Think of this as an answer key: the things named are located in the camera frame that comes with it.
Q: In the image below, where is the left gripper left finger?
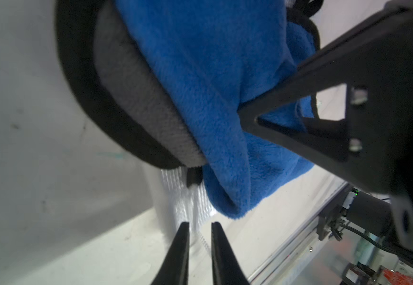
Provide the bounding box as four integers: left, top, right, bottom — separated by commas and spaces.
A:
151, 222, 190, 285

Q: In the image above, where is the blue microfiber cleaning cloth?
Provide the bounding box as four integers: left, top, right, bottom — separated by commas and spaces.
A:
55, 0, 321, 220

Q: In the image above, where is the clear white mesh document bag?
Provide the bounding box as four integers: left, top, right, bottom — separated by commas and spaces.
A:
143, 163, 217, 255

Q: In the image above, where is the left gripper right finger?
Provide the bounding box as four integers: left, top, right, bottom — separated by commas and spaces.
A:
211, 222, 250, 285

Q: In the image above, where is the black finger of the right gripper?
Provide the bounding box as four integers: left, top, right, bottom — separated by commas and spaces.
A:
238, 7, 413, 192

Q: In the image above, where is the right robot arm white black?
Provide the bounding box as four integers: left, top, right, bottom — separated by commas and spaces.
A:
238, 1, 413, 267

